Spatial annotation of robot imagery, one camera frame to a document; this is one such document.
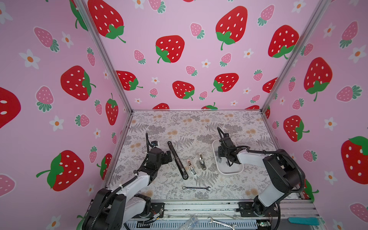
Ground beige mini stapler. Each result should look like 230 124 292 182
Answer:
199 154 207 171

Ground black stapler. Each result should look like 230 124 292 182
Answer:
167 141 189 180

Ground pink mini stapler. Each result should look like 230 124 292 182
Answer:
187 160 197 176

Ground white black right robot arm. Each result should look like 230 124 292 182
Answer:
212 131 305 217

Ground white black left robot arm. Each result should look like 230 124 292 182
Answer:
81 134 173 230

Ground white plastic tray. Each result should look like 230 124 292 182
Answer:
212 140 244 176

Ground silver combination wrench on table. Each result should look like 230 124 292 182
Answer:
183 186 211 191

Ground clear plastic bag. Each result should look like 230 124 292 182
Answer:
178 216 199 230

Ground silver wrench on rail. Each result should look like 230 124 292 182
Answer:
208 217 237 230

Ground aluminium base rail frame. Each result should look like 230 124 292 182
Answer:
120 200 326 230

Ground teal tool handle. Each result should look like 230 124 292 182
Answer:
288 217 320 226

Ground aluminium left rear corner post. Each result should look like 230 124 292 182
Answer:
75 0 133 115

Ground aluminium corner post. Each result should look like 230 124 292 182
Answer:
260 0 331 115
75 0 133 115

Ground aluminium right rear corner post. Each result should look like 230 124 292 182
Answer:
260 0 331 115

